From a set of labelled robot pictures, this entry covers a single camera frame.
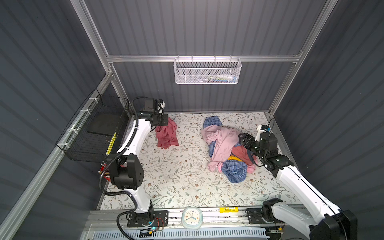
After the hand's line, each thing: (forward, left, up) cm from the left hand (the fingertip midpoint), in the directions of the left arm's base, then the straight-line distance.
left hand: (165, 119), depth 89 cm
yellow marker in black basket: (-21, +23, +6) cm, 32 cm away
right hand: (-16, -44, 0) cm, 47 cm away
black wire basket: (-15, +35, +6) cm, 39 cm away
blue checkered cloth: (-29, -39, -12) cm, 50 cm away
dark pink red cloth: (0, +1, -16) cm, 16 cm away
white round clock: (-49, -14, -19) cm, 54 cm away
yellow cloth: (-21, -38, -13) cm, 46 cm away
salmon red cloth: (-20, -43, -9) cm, 48 cm away
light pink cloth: (-12, -35, -6) cm, 38 cm away
